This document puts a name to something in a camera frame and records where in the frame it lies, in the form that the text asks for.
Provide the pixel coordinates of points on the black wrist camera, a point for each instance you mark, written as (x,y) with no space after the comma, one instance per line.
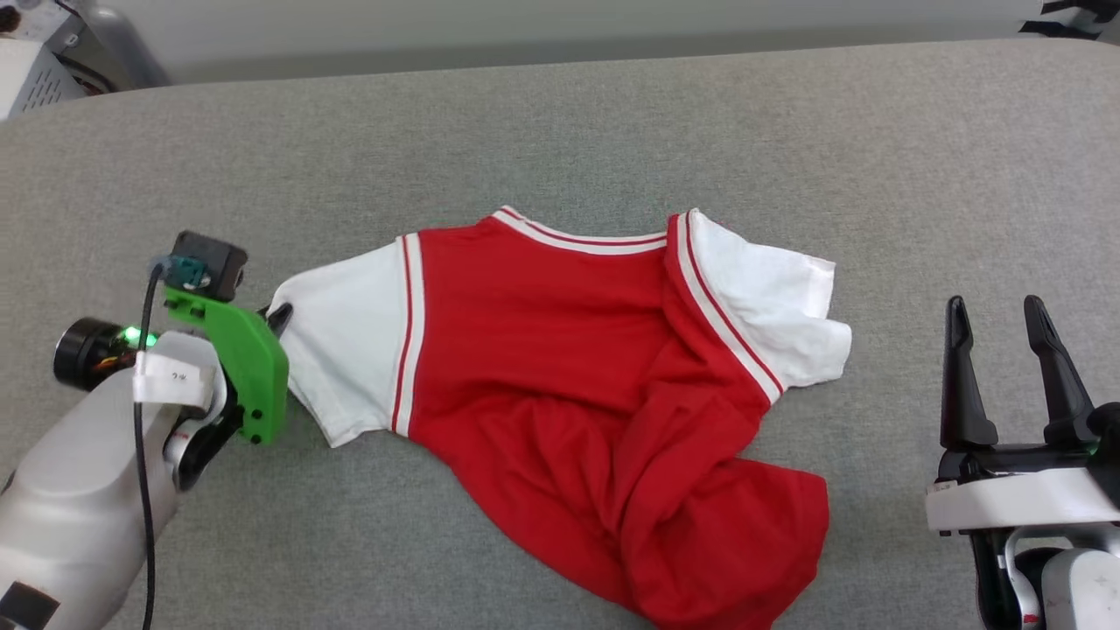
(214,258)
(1107,472)

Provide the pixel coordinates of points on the white partition panel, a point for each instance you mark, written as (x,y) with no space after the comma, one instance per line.
(569,26)

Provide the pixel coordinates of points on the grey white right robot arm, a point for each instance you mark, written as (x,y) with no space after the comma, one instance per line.
(1067,586)

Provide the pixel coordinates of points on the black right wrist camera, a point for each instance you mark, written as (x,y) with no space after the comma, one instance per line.
(1107,472)

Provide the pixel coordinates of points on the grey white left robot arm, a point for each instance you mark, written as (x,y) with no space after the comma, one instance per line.
(70,507)

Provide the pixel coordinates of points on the white paper tag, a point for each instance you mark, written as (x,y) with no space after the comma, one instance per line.
(175,379)

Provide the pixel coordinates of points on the white metal equipment box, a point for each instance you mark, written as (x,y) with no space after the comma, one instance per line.
(31,79)

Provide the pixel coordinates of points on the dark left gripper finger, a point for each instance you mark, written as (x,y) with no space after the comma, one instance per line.
(278,319)

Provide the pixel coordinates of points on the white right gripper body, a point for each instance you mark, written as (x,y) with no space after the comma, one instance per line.
(1015,503)

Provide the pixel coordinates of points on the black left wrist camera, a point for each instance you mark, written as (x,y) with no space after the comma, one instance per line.
(214,258)

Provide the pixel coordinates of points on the red and white shirt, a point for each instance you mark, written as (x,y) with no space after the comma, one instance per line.
(542,332)

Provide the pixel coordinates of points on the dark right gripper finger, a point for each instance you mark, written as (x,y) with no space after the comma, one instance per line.
(962,394)
(1063,394)

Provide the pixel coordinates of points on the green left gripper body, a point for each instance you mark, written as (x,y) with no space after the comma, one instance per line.
(245,367)

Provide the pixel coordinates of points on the grey partition foot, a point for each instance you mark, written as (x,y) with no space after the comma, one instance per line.
(122,48)

